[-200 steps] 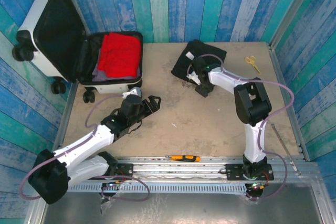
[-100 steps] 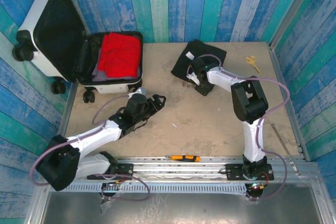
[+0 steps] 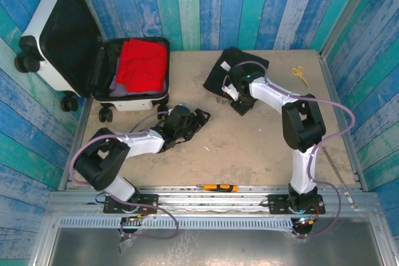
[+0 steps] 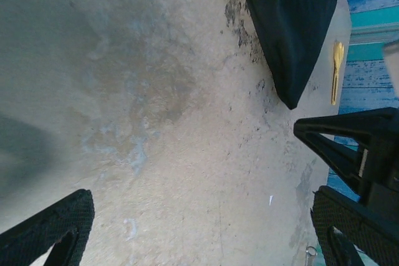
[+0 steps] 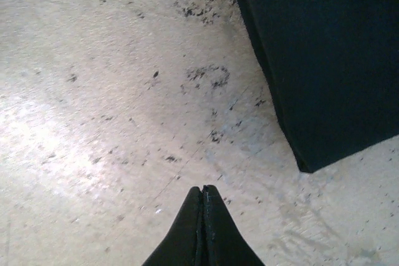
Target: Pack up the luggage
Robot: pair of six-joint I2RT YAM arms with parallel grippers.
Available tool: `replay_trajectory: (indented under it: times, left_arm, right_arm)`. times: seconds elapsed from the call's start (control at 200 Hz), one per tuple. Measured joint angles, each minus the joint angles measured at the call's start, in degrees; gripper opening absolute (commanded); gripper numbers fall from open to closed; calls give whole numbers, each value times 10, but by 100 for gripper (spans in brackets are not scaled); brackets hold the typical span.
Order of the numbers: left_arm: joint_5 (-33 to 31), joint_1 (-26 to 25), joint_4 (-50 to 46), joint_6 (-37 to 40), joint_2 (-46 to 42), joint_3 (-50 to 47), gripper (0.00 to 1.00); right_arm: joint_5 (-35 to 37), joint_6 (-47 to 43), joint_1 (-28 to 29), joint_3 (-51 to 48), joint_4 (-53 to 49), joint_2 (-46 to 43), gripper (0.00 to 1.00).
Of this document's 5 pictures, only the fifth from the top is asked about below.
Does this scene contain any black garment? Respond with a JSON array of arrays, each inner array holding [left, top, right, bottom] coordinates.
[[226, 0, 399, 173]]

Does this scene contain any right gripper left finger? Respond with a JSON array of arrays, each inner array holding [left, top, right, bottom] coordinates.
[[142, 186, 204, 266]]

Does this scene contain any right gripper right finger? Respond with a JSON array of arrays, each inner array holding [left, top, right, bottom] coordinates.
[[196, 184, 266, 266]]

